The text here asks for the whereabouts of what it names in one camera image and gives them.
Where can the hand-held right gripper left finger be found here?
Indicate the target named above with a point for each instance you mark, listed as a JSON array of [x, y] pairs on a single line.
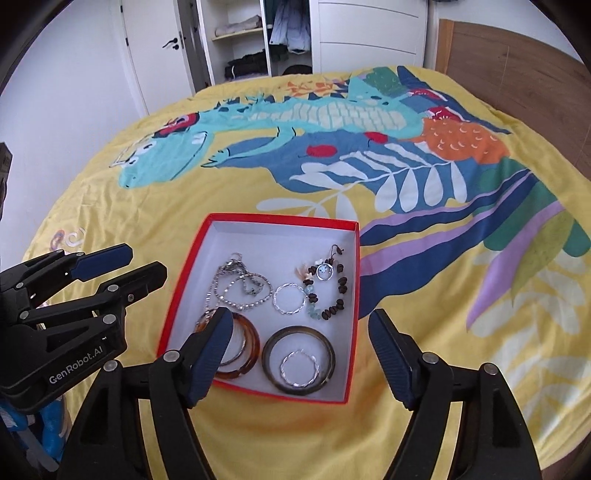
[[210, 355]]

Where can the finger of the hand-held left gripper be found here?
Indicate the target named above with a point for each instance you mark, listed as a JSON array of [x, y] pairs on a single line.
[[143, 279], [106, 258]]

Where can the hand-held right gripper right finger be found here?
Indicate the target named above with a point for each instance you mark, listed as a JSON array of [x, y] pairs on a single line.
[[385, 350]]

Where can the amber bangle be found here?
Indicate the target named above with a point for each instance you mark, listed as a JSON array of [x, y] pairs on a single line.
[[247, 350]]

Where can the silver twisted hoop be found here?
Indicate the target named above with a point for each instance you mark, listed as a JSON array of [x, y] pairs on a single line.
[[289, 299], [300, 368]]

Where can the red jewelry box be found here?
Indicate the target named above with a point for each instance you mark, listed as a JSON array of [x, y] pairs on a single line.
[[277, 240]]

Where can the person's left hand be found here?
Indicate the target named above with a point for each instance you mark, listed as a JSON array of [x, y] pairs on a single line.
[[55, 424]]

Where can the dark brown bangle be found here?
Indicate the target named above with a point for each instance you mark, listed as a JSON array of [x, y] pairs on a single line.
[[277, 341]]

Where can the yellow dinosaur printed blanket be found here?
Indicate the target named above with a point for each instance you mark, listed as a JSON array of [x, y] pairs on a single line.
[[415, 286]]

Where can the white door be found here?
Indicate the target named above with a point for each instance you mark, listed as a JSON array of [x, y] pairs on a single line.
[[157, 60]]

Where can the folded black clothes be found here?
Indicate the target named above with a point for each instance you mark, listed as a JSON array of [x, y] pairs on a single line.
[[247, 66]]

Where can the black bag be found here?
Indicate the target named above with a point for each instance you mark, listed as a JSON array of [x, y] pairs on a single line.
[[295, 69]]

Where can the folded beige clothes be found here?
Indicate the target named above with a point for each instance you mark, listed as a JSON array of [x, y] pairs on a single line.
[[238, 25]]

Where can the hanging clothes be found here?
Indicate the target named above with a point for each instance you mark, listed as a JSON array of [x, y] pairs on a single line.
[[288, 27]]

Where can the wooden headboard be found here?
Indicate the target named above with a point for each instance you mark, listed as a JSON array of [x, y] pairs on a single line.
[[517, 78]]

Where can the white wardrobe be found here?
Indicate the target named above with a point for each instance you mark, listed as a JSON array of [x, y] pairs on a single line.
[[364, 32]]

